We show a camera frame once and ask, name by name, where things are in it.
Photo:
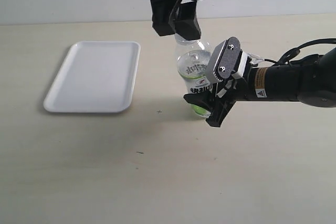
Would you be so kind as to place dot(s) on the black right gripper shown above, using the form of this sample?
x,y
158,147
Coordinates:
x,y
222,97

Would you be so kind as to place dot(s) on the clear plastic drink bottle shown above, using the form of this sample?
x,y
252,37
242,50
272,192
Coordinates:
x,y
192,57

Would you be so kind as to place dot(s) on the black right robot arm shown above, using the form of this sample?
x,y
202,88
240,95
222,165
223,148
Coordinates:
x,y
310,80

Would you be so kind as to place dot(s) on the white rectangular plastic tray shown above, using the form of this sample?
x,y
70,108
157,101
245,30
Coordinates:
x,y
95,77

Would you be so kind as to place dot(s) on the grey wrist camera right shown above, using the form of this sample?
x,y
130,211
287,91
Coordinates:
x,y
227,60

